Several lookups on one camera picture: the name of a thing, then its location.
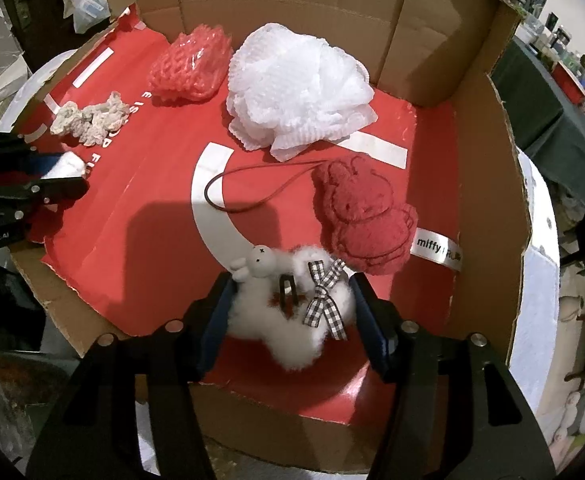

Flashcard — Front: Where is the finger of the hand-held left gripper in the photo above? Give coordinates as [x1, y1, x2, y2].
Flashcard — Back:
[0, 176, 90, 226]
[0, 132, 62, 183]

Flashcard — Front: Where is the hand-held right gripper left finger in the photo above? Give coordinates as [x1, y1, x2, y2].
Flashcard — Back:
[25, 272, 238, 480]

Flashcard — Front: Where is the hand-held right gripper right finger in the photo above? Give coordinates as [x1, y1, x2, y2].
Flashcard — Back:
[349, 272, 558, 480]

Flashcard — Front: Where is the white cloth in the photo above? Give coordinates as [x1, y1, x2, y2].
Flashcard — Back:
[45, 152, 87, 181]

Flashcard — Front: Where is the white fluffy plush toy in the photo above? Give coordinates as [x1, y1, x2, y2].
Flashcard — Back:
[227, 242, 358, 373]

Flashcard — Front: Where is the beige crochet item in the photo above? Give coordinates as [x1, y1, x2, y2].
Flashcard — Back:
[50, 91, 126, 148]

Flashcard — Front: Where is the red plush rabbit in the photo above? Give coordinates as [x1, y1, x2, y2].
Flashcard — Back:
[205, 155, 465, 277]

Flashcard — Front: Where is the red foam net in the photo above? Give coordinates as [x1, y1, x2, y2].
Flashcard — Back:
[147, 24, 233, 107]

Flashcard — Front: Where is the white mesh bath pouf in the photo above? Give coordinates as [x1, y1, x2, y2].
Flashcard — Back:
[225, 22, 378, 162]

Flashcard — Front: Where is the cardboard box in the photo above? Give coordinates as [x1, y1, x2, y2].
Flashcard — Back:
[10, 0, 533, 476]

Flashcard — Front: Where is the dark door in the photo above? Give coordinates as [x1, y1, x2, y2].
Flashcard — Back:
[0, 0, 80, 51]

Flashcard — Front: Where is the clear plastic bag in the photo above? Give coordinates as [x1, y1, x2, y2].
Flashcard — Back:
[70, 0, 108, 35]

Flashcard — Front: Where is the grey white plush toy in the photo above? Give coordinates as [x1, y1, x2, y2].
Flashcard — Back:
[549, 387, 585, 461]

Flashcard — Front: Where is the dark green covered table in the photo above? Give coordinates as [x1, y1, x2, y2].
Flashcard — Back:
[489, 35, 585, 276]

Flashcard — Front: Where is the red basin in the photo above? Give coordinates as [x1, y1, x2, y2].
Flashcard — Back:
[552, 65, 585, 103]

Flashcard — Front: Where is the cluster of cosmetic bottles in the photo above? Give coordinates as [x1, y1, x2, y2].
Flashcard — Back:
[487, 0, 585, 146]

